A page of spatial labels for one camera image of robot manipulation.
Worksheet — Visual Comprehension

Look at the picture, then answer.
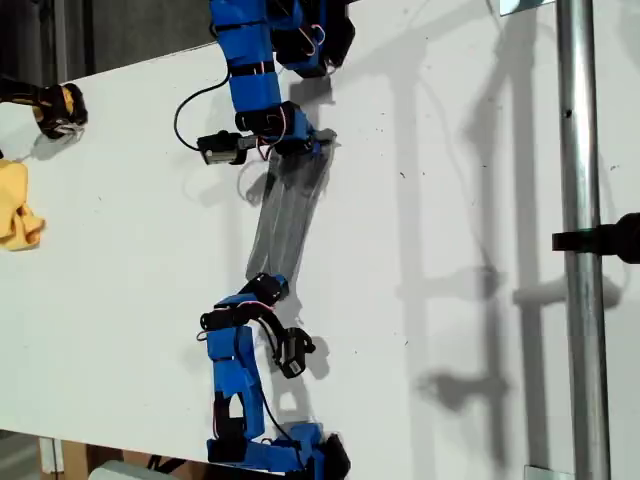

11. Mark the black clamp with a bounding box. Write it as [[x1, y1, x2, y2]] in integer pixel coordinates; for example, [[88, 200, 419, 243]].
[[551, 212, 640, 265]]

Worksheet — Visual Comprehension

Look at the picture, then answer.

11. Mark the black and yellow power tool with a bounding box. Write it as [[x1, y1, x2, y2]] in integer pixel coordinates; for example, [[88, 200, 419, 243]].
[[0, 74, 90, 141]]

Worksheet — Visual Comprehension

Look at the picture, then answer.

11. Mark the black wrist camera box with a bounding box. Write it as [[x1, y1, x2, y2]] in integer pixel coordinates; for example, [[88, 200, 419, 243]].
[[273, 327, 317, 380], [196, 130, 241, 167]]

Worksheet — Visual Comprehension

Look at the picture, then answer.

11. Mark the steel post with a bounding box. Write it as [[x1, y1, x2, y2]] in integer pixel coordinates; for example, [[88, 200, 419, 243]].
[[554, 0, 612, 480]]

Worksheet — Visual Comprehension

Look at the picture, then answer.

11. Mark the short black camera stalk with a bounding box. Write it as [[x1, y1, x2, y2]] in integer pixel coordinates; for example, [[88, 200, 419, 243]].
[[244, 305, 287, 351], [233, 133, 262, 166]]

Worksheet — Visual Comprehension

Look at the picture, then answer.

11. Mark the white table leg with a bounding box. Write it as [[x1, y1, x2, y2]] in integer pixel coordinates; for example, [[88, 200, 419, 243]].
[[38, 435, 65, 475]]

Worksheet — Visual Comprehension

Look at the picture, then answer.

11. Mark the grey striped towel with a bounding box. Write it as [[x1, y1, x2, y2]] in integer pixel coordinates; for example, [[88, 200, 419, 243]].
[[245, 128, 343, 294]]

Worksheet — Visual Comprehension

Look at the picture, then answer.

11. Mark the yellow cloth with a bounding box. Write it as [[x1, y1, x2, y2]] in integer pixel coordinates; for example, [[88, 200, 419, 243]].
[[0, 158, 47, 252]]

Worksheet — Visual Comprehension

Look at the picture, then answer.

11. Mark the pale grey container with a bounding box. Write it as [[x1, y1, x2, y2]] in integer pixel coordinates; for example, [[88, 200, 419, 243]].
[[88, 458, 161, 480]]

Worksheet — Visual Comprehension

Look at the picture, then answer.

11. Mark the black camera cable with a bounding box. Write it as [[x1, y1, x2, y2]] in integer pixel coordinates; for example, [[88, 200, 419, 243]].
[[259, 389, 291, 439], [173, 67, 234, 151]]

